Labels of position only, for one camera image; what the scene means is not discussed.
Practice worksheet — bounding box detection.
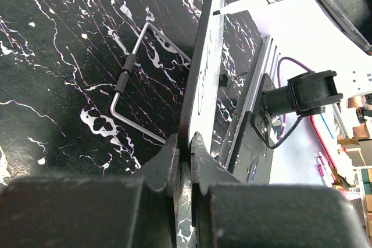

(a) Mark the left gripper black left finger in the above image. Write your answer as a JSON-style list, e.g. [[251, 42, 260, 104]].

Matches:
[[136, 134, 180, 197]]

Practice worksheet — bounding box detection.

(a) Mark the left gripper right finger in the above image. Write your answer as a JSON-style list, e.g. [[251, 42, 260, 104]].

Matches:
[[191, 132, 241, 196]]

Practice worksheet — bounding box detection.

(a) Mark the white rectangular whiteboard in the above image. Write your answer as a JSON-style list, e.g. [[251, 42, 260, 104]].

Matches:
[[178, 0, 225, 156]]

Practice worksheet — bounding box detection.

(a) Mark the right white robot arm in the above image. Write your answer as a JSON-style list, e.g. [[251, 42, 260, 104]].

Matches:
[[265, 0, 371, 114]]

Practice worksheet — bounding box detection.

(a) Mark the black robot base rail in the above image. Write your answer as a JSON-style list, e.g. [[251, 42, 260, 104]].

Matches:
[[216, 35, 280, 184]]

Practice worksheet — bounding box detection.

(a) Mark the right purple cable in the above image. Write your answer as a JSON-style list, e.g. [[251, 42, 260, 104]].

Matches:
[[276, 56, 313, 138]]

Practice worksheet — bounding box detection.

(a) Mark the metal wire whiteboard stand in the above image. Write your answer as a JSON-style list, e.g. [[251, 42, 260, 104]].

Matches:
[[109, 22, 194, 144]]

